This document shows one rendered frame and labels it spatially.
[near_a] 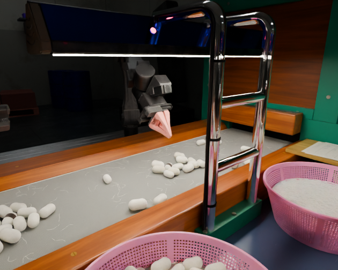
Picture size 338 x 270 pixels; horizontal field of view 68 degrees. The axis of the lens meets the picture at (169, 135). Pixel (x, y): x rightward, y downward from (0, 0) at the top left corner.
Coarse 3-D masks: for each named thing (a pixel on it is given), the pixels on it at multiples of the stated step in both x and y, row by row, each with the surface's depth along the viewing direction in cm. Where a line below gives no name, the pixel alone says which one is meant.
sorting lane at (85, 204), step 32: (128, 160) 76; (160, 160) 76; (0, 192) 57; (32, 192) 57; (64, 192) 57; (96, 192) 57; (128, 192) 57; (160, 192) 57; (64, 224) 46; (96, 224) 46; (0, 256) 39; (32, 256) 39
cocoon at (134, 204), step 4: (132, 200) 50; (136, 200) 50; (140, 200) 50; (144, 200) 50; (128, 204) 50; (132, 204) 50; (136, 204) 50; (140, 204) 50; (144, 204) 50; (132, 208) 50; (136, 208) 50; (140, 208) 50; (144, 208) 50
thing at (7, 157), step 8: (144, 128) 137; (96, 136) 123; (104, 136) 123; (112, 136) 123; (120, 136) 123; (48, 144) 111; (56, 144) 111; (64, 144) 111; (72, 144) 111; (80, 144) 111; (88, 144) 111; (8, 152) 102; (16, 152) 102; (24, 152) 102; (32, 152) 102; (40, 152) 102; (48, 152) 102; (0, 160) 94; (8, 160) 94; (16, 160) 94
